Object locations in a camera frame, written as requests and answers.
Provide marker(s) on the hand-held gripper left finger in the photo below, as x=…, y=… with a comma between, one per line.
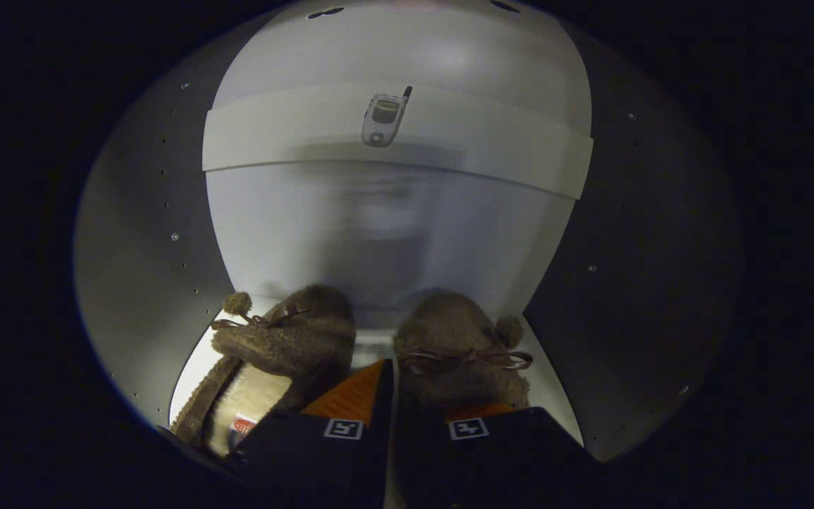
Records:
x=379, y=459

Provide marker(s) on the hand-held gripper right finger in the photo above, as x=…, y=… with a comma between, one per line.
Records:
x=414, y=459

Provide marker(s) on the brown fuzzy shoe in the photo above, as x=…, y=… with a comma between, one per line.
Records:
x=449, y=332
x=294, y=339

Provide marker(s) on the grey shoe cabinet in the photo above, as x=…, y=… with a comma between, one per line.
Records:
x=131, y=247

